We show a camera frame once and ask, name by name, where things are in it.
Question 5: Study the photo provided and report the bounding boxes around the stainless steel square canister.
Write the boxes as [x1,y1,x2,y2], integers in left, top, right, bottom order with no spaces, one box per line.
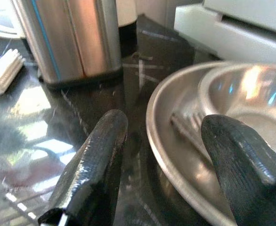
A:
[10,0,124,90]

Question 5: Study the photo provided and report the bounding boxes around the stainless steel plate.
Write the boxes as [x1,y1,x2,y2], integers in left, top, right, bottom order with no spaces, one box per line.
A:
[145,60,276,226]

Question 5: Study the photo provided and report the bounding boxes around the white glossy object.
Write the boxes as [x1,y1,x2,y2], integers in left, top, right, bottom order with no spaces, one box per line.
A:
[0,0,27,40]

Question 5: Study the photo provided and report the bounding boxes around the stainless steel fork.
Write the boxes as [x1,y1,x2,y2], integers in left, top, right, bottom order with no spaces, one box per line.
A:
[170,112,214,163]

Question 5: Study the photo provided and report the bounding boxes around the white tape cross mark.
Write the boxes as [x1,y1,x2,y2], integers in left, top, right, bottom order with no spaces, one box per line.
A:
[123,53,165,90]

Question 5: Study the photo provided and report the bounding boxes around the white boxy appliance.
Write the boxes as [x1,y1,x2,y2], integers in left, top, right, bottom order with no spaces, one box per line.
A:
[173,0,276,66]

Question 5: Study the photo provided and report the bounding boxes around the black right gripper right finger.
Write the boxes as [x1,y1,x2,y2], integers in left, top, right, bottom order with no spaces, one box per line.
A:
[200,114,276,226]

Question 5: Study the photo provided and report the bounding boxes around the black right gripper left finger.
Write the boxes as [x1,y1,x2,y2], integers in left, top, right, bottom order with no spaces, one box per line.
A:
[37,109,129,226]

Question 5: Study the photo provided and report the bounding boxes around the stainless steel bowl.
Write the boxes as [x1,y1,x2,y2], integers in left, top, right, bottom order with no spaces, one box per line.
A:
[197,62,276,165]

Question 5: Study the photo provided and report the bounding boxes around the white ribbed sponge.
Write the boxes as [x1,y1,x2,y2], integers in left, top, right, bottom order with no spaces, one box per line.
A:
[0,48,25,96]

